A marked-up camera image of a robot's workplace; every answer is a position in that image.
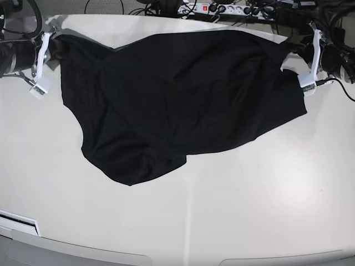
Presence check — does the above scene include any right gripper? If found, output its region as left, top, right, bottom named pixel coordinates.
left=5, top=26, right=58, bottom=83

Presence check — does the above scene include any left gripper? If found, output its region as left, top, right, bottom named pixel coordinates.
left=298, top=22, right=352, bottom=83

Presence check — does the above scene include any black t-shirt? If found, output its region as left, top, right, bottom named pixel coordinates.
left=56, top=30, right=307, bottom=186

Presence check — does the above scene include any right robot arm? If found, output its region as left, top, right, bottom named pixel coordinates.
left=1, top=1, right=59, bottom=86

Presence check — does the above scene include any black power adapter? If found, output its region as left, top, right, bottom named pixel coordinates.
left=276, top=8, right=312, bottom=29

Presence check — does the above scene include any white power strip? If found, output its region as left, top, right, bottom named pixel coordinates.
left=177, top=2, right=276, bottom=21

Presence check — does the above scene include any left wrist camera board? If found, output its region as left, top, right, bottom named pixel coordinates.
left=297, top=75, right=317, bottom=96

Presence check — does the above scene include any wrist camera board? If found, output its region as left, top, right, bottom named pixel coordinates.
left=29, top=80, right=48, bottom=100
left=297, top=75, right=317, bottom=96

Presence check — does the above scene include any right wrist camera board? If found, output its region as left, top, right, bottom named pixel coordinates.
left=29, top=80, right=48, bottom=100

